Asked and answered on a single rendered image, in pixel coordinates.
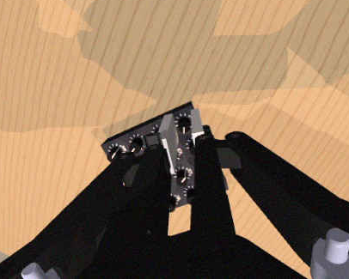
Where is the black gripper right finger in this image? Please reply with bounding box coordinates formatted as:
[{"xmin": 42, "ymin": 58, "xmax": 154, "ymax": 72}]
[{"xmin": 186, "ymin": 108, "xmax": 349, "ymax": 279}]

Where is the dark grey knob box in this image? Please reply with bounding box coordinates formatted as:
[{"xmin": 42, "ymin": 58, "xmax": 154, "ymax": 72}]
[{"xmin": 101, "ymin": 101, "xmax": 194, "ymax": 213}]

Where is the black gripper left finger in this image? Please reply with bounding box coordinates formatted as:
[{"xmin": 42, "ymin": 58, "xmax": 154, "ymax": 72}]
[{"xmin": 0, "ymin": 113, "xmax": 179, "ymax": 279}]

